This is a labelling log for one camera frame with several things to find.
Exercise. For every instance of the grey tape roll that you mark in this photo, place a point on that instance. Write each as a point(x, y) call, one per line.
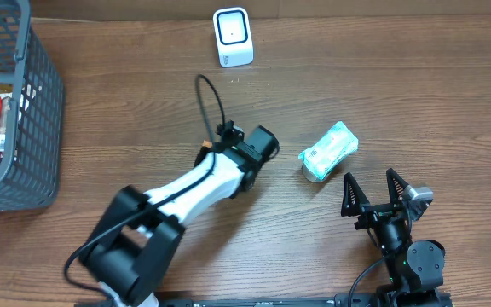
point(314, 173)

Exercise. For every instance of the teal white tissue pack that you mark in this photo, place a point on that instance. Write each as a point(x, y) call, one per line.
point(332, 148)

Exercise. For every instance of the white barcode scanner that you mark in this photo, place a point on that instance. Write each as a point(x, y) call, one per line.
point(233, 37)

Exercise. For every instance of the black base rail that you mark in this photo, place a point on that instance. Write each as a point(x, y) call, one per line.
point(339, 300)

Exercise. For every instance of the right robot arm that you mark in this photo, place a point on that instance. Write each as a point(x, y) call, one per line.
point(415, 268)

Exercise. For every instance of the orange snack packet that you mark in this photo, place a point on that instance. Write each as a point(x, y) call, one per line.
point(207, 144)

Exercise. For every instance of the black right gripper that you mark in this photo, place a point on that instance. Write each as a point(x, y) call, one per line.
point(382, 214)

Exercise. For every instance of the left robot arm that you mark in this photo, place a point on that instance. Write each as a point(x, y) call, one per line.
point(132, 245)

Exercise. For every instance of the grey plastic mesh basket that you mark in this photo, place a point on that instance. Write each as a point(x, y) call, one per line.
point(30, 166)

